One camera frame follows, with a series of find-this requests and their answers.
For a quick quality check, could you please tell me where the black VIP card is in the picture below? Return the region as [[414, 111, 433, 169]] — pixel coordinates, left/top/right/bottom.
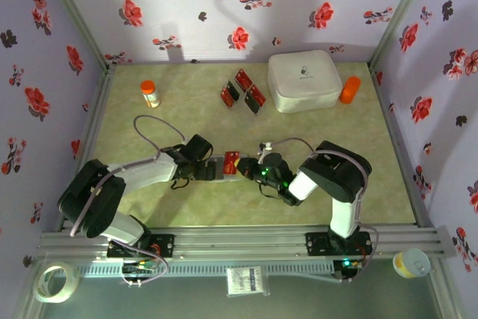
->
[[226, 80, 242, 102], [243, 91, 262, 116]]

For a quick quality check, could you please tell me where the orange-capped pill bottle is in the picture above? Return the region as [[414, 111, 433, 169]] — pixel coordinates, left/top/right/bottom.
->
[[140, 79, 161, 109]]

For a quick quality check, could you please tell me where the white medicine case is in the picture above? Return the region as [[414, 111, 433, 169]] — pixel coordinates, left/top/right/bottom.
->
[[267, 49, 344, 114]]

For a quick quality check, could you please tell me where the clear plastic packet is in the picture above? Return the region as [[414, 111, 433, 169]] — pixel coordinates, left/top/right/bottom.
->
[[226, 265, 270, 298]]

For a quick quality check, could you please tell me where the small controller circuit board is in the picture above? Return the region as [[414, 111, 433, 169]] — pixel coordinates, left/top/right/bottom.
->
[[334, 257, 365, 271], [122, 261, 160, 277]]

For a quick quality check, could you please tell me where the orange cylinder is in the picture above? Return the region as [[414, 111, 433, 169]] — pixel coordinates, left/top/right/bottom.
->
[[338, 75, 362, 105]]

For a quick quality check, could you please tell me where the white yellow cup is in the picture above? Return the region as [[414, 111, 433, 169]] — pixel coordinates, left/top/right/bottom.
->
[[391, 247, 431, 279]]

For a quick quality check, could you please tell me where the clear tape roll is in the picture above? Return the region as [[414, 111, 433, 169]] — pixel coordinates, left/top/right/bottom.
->
[[32, 261, 81, 304]]

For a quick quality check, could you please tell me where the grey left arm cable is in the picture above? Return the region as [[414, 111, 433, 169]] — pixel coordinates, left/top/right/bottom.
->
[[69, 115, 187, 287]]

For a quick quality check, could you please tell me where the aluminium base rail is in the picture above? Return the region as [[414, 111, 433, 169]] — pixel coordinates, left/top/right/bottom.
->
[[36, 224, 457, 262]]

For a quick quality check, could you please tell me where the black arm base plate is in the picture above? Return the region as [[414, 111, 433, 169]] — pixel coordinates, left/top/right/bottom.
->
[[107, 234, 176, 259], [305, 232, 373, 257]]

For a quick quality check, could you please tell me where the slotted grey cable duct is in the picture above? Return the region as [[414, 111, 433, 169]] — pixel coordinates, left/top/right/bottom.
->
[[80, 261, 335, 279]]

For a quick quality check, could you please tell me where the aluminium table side rail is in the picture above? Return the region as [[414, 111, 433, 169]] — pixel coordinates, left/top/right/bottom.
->
[[367, 64, 436, 229], [59, 64, 117, 230]]

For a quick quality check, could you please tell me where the aluminium frame post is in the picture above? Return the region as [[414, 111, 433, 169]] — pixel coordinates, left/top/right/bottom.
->
[[367, 0, 438, 73], [35, 0, 117, 73]]

